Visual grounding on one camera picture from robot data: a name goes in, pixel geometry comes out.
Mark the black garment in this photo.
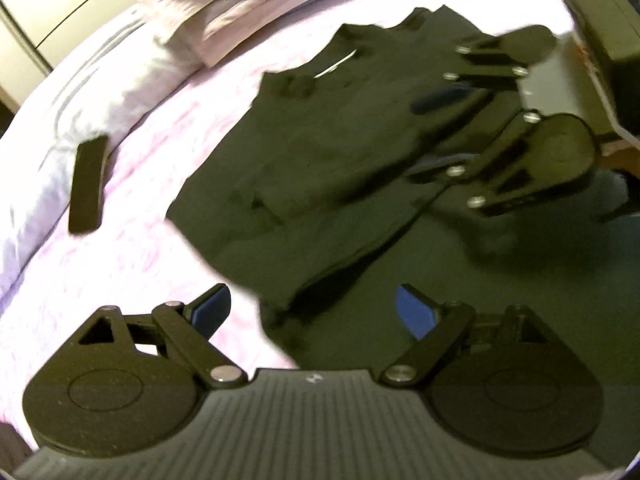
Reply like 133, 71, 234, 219
167, 8, 639, 464

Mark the cardboard box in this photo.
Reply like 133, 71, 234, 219
563, 0, 639, 177

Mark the pink floral bed blanket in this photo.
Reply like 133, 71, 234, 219
1, 0, 572, 438

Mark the black remote control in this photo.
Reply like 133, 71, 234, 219
67, 134, 108, 236

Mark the light grey striped pillow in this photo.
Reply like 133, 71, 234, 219
1, 6, 202, 295

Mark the white wardrobe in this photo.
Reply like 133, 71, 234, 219
1, 0, 134, 108

